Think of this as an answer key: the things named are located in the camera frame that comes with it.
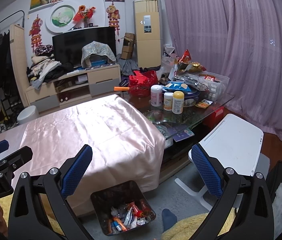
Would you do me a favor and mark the small blue cap bottle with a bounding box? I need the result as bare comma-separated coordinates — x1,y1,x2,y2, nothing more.
111,221,120,235

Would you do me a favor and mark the coral plastic horn toy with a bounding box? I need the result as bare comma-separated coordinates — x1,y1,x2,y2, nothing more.
129,202,144,218

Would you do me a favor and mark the orange paper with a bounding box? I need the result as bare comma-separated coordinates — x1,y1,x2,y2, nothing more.
113,217,128,232

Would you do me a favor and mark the white blue plastic wrapper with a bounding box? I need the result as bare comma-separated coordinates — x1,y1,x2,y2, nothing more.
123,207,134,229

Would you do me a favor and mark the red lantern ornament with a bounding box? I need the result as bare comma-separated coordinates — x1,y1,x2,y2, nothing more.
139,199,155,219

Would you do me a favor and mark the black trash bin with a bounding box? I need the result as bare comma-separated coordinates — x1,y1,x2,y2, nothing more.
91,180,156,236

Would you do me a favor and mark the person left hand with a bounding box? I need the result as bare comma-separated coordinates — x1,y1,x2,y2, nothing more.
0,206,8,238

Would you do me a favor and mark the white plastic chair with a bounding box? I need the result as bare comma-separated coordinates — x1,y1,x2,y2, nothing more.
175,113,265,212

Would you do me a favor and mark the pink satin tablecloth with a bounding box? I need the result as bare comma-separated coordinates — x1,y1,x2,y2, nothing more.
0,95,165,216

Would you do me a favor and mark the orange snack packet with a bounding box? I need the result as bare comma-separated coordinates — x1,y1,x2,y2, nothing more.
195,99,213,109

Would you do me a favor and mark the blue cookie tin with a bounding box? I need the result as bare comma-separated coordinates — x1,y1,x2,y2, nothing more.
163,81,200,107

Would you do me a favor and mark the yellow cap bottle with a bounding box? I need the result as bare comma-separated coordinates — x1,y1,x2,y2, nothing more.
172,91,184,114

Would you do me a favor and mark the white orange label bottle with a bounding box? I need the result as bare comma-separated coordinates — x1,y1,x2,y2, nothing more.
163,92,173,111

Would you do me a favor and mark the clear storage box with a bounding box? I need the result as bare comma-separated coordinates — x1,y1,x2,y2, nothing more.
197,72,230,102

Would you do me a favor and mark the pile of clothes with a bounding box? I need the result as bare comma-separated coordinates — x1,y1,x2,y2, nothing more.
27,44,74,90

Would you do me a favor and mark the beige tv cabinet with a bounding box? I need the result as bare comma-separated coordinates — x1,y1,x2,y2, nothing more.
26,64,121,115

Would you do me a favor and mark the white pink label bottle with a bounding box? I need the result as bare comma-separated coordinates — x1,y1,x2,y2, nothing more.
150,85,163,107

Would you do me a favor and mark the red cutout basket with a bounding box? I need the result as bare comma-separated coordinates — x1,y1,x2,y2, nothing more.
128,70,158,98

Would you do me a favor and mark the red chinese knot decoration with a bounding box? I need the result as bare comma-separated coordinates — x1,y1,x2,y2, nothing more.
29,15,43,51

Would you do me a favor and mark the red snack bag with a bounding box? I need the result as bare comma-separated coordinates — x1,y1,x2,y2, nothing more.
179,50,191,64

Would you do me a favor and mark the black television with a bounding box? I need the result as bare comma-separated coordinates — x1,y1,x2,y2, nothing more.
52,27,117,67

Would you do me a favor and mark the patterned cloth cover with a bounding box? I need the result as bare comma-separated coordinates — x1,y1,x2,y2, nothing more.
81,41,116,68

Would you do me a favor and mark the cardboard box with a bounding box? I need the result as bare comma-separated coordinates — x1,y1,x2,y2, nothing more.
120,33,135,60

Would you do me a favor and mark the purple curtain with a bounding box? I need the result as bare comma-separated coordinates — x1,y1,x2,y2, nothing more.
165,0,282,141

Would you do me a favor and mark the beige standing air conditioner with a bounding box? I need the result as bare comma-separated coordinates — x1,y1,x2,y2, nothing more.
133,0,163,68

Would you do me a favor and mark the orange foam handle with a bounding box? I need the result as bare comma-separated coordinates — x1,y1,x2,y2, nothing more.
113,87,130,92

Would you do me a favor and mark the round wall picture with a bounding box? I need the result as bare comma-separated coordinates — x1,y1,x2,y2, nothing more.
46,3,76,34

